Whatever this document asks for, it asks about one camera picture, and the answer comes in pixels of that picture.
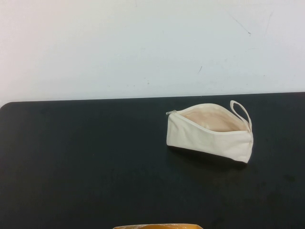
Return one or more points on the yellow box edge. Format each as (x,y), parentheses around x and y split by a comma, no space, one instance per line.
(157,226)

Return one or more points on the cream fabric pencil case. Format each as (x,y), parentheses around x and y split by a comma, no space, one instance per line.
(205,143)

